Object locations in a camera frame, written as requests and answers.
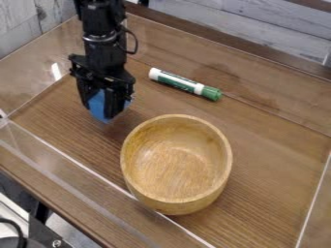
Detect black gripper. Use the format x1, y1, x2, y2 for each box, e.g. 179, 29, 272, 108
68, 54, 136, 119

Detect blue rectangular block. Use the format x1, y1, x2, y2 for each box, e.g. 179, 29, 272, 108
87, 88, 132, 125

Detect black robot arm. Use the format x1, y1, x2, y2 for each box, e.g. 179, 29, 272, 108
68, 0, 139, 123

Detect brown wooden bowl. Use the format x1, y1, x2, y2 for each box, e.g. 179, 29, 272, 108
120, 114, 232, 215

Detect green white marker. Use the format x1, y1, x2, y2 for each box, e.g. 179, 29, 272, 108
148, 68, 223, 101

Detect clear acrylic tray walls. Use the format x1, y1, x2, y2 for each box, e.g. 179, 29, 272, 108
0, 10, 331, 248

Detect black metal table frame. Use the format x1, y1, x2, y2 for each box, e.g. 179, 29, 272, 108
0, 172, 72, 248

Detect black cable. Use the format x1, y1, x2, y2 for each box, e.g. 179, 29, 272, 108
0, 217, 27, 248

